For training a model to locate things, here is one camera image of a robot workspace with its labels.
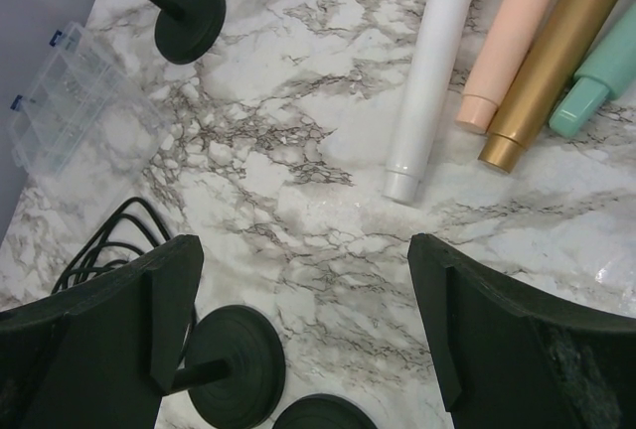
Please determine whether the black round-base clip stand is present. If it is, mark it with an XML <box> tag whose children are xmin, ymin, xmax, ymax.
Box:
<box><xmin>171</xmin><ymin>305</ymin><xmax>286</xmax><ymax>428</ymax></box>

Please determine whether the black round-base clamp stand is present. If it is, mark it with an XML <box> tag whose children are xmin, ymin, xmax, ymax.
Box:
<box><xmin>272</xmin><ymin>393</ymin><xmax>377</xmax><ymax>429</ymax></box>

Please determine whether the black coiled usb cable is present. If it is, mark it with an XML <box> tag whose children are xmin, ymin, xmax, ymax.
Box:
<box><xmin>52</xmin><ymin>197</ymin><xmax>173</xmax><ymax>296</ymax></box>

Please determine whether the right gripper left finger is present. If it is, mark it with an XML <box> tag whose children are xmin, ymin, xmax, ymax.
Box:
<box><xmin>1</xmin><ymin>235</ymin><xmax>204</xmax><ymax>428</ymax></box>

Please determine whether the pink microphone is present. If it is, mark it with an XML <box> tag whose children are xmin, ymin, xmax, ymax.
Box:
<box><xmin>455</xmin><ymin>0</ymin><xmax>552</xmax><ymax>134</ymax></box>

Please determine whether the green microphone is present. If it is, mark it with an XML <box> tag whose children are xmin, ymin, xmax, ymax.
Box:
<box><xmin>549</xmin><ymin>5</ymin><xmax>635</xmax><ymax>138</ymax></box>

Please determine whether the gold microphone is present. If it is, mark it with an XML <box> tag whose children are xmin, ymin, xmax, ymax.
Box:
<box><xmin>478</xmin><ymin>0</ymin><xmax>618</xmax><ymax>173</ymax></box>

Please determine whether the black round-base shock-mount stand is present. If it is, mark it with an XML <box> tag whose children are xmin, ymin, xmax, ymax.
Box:
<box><xmin>149</xmin><ymin>0</ymin><xmax>227</xmax><ymax>65</ymax></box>

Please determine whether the white microphone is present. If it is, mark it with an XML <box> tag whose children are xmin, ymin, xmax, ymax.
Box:
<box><xmin>383</xmin><ymin>0</ymin><xmax>472</xmax><ymax>204</ymax></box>

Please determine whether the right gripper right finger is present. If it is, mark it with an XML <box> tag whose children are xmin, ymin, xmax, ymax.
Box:
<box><xmin>407</xmin><ymin>233</ymin><xmax>635</xmax><ymax>428</ymax></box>

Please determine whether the clear plastic screw box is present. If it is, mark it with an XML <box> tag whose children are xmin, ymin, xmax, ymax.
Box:
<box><xmin>8</xmin><ymin>22</ymin><xmax>165</xmax><ymax>176</ymax></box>

